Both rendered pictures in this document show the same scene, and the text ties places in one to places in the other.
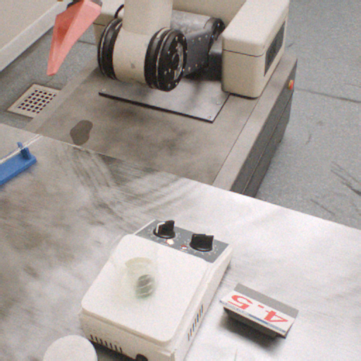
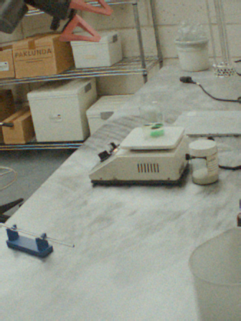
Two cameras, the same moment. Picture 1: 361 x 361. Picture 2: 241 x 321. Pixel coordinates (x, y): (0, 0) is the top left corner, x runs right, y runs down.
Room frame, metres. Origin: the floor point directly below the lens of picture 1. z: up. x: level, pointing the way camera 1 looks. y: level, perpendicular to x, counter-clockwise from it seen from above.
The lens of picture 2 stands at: (0.56, 1.28, 1.25)
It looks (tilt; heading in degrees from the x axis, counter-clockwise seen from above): 20 degrees down; 263
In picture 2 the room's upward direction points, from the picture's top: 8 degrees counter-clockwise
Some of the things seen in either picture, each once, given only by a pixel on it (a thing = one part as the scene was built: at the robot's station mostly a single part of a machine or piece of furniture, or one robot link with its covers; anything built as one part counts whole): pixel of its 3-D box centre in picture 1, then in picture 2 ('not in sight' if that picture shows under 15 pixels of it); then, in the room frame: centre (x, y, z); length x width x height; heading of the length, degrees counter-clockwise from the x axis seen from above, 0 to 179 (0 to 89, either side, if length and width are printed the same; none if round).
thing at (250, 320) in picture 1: (259, 307); not in sight; (0.34, -0.09, 0.77); 0.09 x 0.06 x 0.04; 57
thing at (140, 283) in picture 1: (134, 267); (153, 120); (0.34, 0.06, 0.87); 0.06 x 0.05 x 0.08; 102
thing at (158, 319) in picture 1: (145, 285); (153, 137); (0.34, 0.05, 0.83); 0.12 x 0.12 x 0.01; 63
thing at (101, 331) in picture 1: (158, 287); (144, 156); (0.36, 0.04, 0.79); 0.22 x 0.13 x 0.08; 153
